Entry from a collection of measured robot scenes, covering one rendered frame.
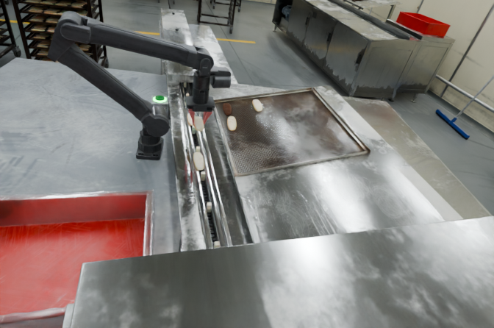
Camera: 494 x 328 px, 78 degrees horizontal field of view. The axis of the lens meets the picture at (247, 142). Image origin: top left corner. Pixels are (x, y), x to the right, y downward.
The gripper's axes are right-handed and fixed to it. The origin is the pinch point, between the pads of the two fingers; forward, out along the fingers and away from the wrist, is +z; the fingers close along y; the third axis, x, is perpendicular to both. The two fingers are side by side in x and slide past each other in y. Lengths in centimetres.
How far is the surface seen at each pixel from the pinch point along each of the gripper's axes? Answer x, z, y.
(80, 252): -44, 11, -35
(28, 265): -47, 10, -45
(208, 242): -47.3, 8.3, -2.6
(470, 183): 45, 97, 259
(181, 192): -29.0, 7.1, -8.2
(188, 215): -38.2, 7.1, -7.1
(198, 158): -12.4, 7.5, -1.2
